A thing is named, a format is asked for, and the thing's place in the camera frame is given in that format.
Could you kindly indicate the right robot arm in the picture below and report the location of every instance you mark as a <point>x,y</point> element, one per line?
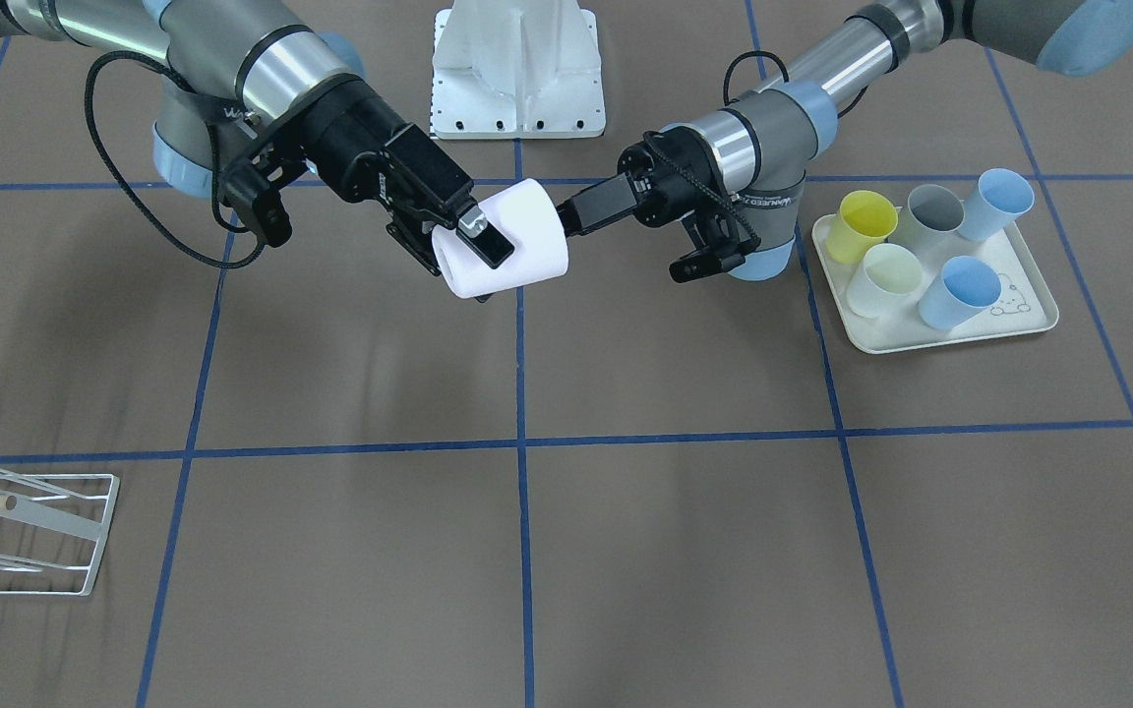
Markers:
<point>253,98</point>

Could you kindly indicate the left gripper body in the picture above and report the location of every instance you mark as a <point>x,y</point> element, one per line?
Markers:
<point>662,173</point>

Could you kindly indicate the cream cup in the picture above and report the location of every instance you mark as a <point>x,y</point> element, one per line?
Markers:
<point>886,277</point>

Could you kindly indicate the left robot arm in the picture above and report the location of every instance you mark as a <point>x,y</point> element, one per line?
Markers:
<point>734,178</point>

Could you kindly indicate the white cup rack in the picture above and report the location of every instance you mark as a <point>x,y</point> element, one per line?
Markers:
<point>54,531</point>

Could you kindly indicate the grey cup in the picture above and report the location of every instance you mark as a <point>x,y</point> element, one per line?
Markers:
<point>930,218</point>

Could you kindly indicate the light blue cup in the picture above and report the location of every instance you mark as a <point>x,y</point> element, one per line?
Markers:
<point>1000,197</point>
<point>964,287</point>

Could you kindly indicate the cream plastic tray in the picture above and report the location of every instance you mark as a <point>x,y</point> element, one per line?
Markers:
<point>1026,305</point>

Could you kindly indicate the pink cup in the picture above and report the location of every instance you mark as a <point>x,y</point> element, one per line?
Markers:
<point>524,216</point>

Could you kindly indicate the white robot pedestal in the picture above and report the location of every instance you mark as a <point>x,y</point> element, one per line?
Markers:
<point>516,70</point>

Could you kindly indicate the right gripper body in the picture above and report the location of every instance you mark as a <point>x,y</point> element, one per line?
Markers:
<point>355,141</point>

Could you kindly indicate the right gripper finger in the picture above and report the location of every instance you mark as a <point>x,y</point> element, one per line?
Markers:
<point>482,238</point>

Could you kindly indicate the yellow cup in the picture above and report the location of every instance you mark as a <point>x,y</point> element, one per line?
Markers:
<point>864,219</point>

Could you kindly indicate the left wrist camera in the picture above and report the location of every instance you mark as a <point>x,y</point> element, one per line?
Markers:
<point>722,236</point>

